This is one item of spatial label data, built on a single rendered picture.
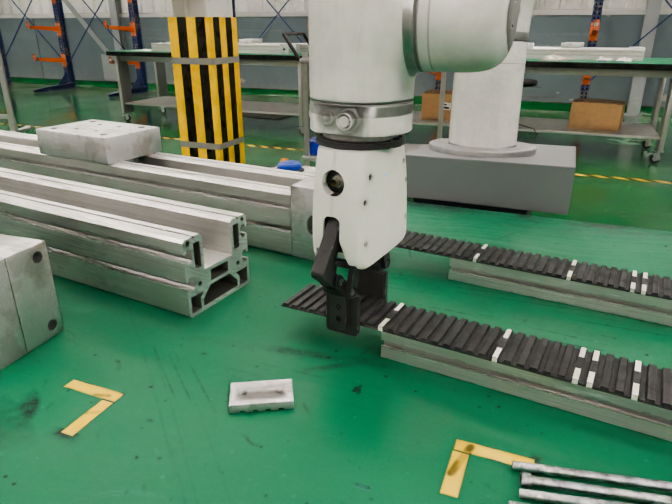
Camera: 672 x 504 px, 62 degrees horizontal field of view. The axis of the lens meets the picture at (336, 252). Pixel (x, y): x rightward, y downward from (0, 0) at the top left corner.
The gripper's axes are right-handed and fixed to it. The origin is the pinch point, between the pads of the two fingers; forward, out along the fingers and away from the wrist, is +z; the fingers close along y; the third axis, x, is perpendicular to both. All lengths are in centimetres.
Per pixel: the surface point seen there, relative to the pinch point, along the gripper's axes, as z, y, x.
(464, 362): 2.1, -2.0, -11.0
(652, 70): 9, 474, -16
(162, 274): -0.3, -5.0, 19.8
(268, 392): 3.1, -12.1, 1.8
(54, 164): -3, 15, 64
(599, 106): 40, 488, 18
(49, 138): -7, 14, 61
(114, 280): 2.1, -5.0, 27.4
